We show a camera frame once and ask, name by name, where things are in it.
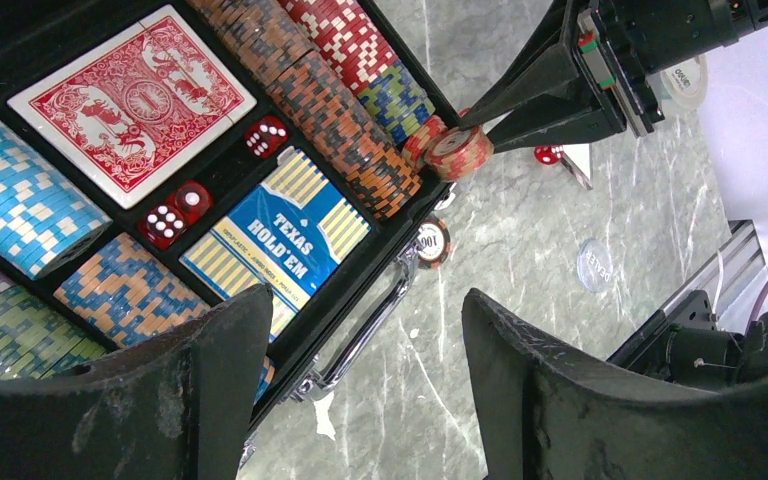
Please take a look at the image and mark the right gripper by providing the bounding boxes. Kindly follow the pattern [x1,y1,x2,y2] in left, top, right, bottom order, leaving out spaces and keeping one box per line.
[460,0,768,153]

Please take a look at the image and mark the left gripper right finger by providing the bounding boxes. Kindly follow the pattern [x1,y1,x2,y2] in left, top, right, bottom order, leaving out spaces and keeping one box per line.
[461,289,768,479]

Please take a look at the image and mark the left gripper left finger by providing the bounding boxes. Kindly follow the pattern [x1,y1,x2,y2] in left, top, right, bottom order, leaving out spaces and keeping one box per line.
[0,285,273,479]

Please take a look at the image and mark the small red chip stack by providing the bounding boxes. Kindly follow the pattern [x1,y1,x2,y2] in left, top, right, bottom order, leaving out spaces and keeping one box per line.
[423,126,494,182]

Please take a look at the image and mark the blue Texas Hold'em card deck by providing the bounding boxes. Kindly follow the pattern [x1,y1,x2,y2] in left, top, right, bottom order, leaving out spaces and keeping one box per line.
[179,147,371,339]

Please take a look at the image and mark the light blue chip stack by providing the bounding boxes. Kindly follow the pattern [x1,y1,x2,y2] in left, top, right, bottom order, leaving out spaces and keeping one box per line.
[0,120,112,280]

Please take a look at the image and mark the clear tape roll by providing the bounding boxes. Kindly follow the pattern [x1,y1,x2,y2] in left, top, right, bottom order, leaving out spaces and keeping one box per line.
[647,55,709,116]

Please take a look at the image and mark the blue orange chip stack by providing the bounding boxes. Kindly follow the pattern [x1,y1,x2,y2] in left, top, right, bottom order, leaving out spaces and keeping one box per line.
[52,231,276,405]

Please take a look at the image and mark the clear dealer button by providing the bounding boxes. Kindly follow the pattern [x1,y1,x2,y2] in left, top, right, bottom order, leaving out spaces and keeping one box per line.
[576,238,614,293]

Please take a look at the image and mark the green chip stack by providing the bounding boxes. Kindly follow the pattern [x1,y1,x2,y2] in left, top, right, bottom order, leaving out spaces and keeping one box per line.
[0,286,108,380]

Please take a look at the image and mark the red dice pair in case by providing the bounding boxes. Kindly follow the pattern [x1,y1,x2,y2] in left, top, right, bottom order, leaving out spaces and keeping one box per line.
[136,180,214,251]

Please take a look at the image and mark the red white chip stack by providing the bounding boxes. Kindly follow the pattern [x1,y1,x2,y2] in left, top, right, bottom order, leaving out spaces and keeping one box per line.
[280,1,445,171]

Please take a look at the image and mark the black poker chip case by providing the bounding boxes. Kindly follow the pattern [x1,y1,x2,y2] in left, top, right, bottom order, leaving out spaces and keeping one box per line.
[0,0,461,465]

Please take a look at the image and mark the brown orange chip stack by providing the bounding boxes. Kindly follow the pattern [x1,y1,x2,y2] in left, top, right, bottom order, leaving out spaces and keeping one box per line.
[189,0,422,220]

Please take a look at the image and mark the single red die in case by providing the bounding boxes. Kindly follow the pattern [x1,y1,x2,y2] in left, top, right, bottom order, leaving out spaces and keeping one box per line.
[244,115,289,159]

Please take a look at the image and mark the red playing card deck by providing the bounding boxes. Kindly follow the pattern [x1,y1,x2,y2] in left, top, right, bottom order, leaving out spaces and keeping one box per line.
[8,4,257,210]

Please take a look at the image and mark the black base frame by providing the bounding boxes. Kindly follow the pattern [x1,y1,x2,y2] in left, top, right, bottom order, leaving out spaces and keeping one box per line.
[609,221,768,390]

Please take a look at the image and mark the single chip by handle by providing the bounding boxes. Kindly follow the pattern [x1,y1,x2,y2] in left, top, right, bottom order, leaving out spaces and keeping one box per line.
[417,215,452,269]

